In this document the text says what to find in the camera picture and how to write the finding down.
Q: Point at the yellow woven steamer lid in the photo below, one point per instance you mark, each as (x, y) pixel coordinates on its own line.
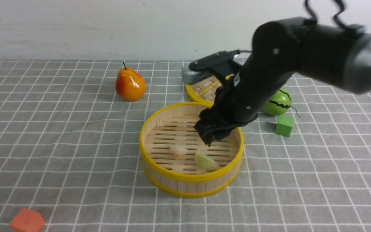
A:
(203, 91)

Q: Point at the green toy watermelon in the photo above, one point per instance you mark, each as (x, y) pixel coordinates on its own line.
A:
(279, 103)

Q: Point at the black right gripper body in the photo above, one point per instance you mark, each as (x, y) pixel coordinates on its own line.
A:
(258, 79)

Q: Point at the white dumpling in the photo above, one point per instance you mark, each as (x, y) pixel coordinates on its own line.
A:
(177, 150)

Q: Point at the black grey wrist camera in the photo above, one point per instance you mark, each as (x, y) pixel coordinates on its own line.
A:
(220, 65)

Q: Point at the grey checkered tablecloth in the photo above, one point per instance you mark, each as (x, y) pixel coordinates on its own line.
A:
(69, 150)

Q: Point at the green wooden cube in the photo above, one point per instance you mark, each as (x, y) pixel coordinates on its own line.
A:
(284, 125)

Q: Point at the orange toy pear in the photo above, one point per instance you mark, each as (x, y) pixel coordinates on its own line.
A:
(129, 85)

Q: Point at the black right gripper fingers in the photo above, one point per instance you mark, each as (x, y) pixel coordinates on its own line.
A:
(215, 125)

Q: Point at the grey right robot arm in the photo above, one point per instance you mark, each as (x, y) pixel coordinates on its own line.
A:
(337, 56)

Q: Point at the orange wooden block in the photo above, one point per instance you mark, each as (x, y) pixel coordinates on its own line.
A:
(27, 221)

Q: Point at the pale green dumpling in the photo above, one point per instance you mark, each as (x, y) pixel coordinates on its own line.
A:
(205, 162)

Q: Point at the yellow bamboo steamer tray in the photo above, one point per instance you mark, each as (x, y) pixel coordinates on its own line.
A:
(180, 176)

